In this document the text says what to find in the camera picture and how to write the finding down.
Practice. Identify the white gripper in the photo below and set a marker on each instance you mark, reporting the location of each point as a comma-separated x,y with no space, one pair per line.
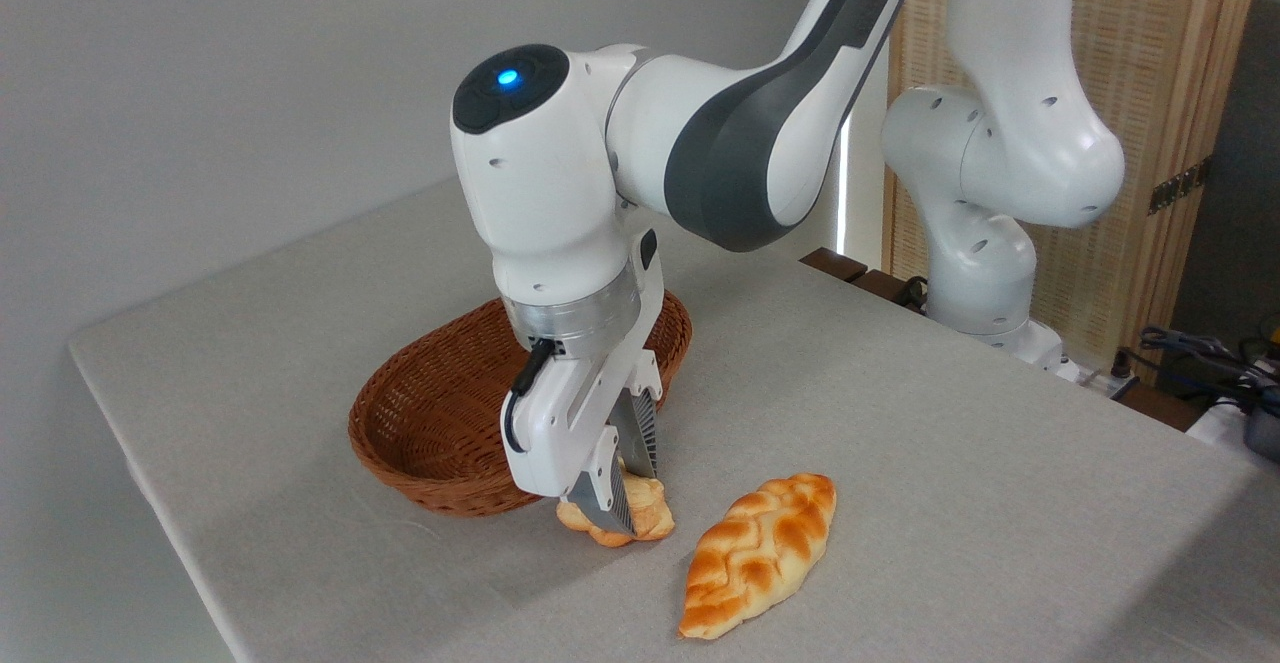
550,423

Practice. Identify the metal screen hinge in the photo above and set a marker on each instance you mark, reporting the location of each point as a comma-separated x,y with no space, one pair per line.
1180,186

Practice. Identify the round pale bread bun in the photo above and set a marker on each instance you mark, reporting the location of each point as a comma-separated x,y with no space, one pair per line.
652,515

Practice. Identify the braided golden bread loaf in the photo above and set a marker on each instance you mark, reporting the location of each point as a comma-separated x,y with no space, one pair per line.
760,553

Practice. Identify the grey box device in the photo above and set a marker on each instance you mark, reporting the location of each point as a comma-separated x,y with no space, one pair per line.
1265,428

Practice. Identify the grey tablecloth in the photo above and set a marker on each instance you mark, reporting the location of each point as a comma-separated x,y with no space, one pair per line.
950,503

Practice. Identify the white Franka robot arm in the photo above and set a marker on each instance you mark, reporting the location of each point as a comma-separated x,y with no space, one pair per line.
540,193

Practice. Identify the brown wicker oval basket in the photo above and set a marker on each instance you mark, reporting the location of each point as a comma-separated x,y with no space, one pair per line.
430,423

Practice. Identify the woven bamboo folding screen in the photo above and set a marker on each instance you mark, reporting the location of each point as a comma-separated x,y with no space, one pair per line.
1150,63

